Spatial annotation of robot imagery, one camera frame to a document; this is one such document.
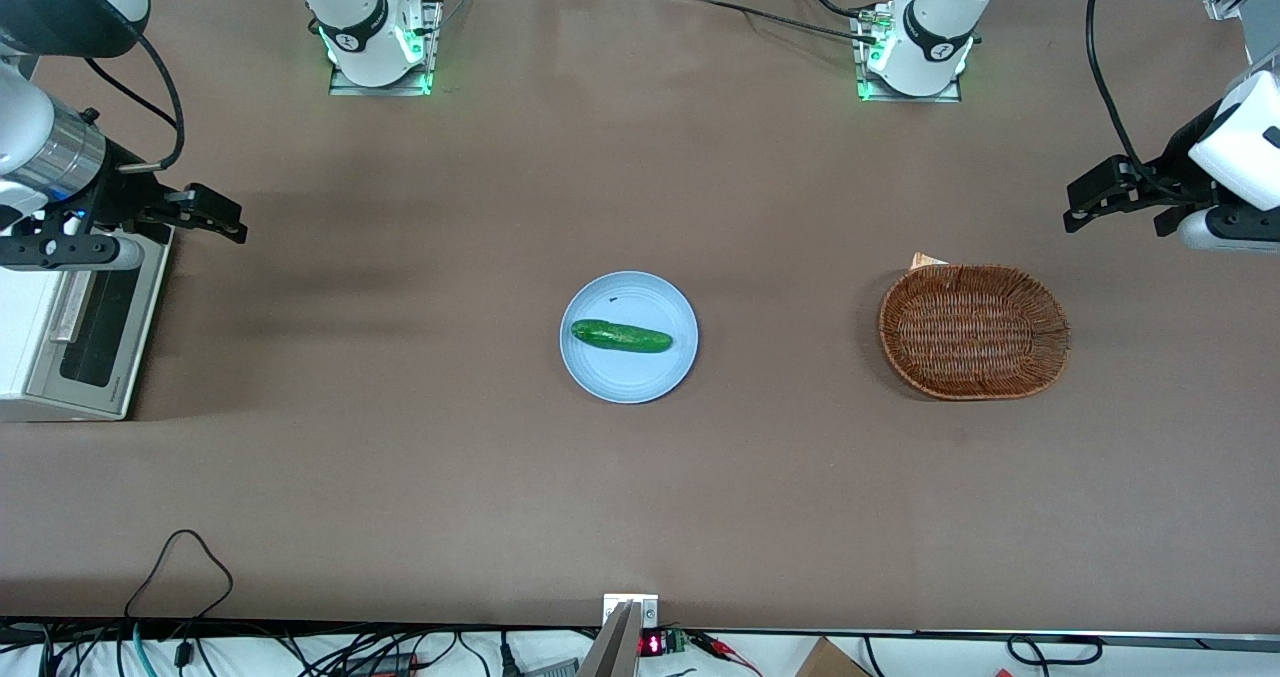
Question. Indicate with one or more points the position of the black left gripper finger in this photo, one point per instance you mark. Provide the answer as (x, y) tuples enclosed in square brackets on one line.
[(1105, 189), (1185, 220)]

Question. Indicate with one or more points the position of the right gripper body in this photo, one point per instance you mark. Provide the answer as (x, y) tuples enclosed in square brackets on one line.
[(122, 197)]

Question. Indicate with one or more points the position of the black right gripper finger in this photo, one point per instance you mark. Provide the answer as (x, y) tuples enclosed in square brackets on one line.
[(210, 203), (200, 225)]

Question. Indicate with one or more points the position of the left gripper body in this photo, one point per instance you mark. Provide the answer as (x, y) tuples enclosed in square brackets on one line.
[(1177, 165)]

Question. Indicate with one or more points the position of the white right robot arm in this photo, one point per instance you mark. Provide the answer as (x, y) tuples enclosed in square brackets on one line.
[(360, 17)]

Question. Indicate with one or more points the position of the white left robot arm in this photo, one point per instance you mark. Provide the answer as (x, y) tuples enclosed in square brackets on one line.
[(940, 17)]

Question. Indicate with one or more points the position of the white toaster oven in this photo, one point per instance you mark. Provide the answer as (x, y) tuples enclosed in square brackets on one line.
[(20, 337)]

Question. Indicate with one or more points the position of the brown wicker basket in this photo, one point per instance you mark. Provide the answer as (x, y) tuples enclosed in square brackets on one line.
[(975, 332)]

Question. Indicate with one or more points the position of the orange paper tag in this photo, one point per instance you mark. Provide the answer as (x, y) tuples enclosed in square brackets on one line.
[(925, 260)]

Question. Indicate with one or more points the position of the green cucumber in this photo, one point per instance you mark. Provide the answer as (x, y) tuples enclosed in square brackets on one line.
[(620, 336)]

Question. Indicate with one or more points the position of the light blue plate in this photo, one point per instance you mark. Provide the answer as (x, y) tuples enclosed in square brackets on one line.
[(630, 377)]

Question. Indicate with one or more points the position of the brown cardboard piece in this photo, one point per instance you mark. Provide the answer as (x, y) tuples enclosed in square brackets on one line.
[(830, 662)]

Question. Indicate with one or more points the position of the grey power adapter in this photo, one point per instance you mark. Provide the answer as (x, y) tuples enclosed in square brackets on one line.
[(552, 669)]

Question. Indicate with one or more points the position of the grey metal beam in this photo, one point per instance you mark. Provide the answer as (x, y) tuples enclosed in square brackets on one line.
[(612, 652)]

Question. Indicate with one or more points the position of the red clip leads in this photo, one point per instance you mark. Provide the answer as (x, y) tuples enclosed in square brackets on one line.
[(725, 649)]

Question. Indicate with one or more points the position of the red digit display module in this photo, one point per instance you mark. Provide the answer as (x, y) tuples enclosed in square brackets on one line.
[(655, 644)]

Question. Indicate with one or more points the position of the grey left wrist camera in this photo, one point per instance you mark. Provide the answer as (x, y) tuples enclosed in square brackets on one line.
[(1235, 229)]

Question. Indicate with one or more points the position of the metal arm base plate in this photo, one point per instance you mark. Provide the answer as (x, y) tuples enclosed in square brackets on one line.
[(900, 97), (345, 85)]

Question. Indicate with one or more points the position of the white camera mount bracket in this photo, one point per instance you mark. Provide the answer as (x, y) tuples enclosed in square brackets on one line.
[(650, 612)]

